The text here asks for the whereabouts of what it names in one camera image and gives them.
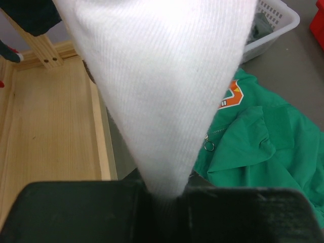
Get grey cloth in basket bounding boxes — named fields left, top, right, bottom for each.
left=246, top=13, right=273, bottom=45

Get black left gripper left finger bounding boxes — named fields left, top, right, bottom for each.
left=1, top=180, right=157, bottom=242

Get red plastic bin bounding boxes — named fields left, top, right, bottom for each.
left=309, top=0, right=324, bottom=49

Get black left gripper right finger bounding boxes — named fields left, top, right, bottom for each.
left=175, top=172, right=323, bottom=242

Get black socks on hanger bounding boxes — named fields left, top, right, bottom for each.
left=1, top=0, right=62, bottom=36

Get wooden hanger stand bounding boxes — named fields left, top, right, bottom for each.
left=1, top=23, right=117, bottom=222

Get green jersey shirt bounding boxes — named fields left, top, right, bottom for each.
left=194, top=69, right=323, bottom=223

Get white plastic laundry basket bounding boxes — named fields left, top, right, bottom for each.
left=241, top=1, right=300, bottom=63

